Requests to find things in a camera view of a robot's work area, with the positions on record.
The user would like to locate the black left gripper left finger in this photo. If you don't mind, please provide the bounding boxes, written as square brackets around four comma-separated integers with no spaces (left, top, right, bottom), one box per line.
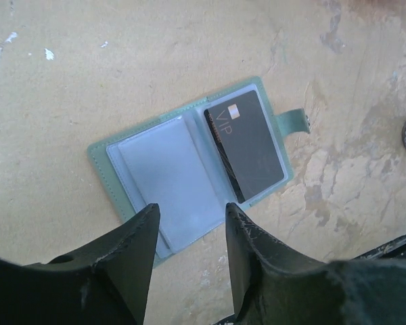
[0,204,160,324]

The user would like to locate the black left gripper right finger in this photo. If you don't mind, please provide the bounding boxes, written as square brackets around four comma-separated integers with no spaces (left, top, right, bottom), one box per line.
[225,203,406,324]

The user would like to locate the teal leather card holder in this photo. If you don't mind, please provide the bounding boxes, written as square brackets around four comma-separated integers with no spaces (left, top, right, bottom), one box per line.
[87,77,310,265]

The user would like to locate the black VIP card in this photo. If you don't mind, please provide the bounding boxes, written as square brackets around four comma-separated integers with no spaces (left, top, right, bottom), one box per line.
[204,89,288,203]

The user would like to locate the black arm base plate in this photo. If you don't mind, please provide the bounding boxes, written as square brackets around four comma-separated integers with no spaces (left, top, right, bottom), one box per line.
[355,234,406,259]

